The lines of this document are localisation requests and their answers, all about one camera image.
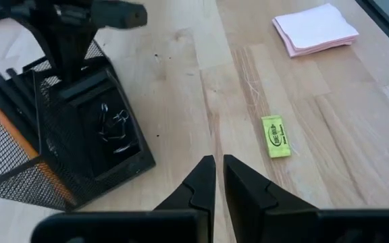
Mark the black mesh desk organizer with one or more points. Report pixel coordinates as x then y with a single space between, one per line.
63 182

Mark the yellow-green eraser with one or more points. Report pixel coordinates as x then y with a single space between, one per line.
276 136

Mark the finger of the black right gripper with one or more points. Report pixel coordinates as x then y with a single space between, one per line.
81 50
52 47

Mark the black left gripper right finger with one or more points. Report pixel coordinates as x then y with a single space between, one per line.
248 202

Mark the black pen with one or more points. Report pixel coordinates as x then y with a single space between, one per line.
12 92
19 81
2 101

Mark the pink sticky note pad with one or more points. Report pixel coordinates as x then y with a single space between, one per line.
316 28

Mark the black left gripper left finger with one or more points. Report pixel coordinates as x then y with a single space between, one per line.
198 195

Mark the orange pencil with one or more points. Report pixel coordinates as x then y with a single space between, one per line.
5 125

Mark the black binder clip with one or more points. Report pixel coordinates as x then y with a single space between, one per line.
103 118
125 148
120 125

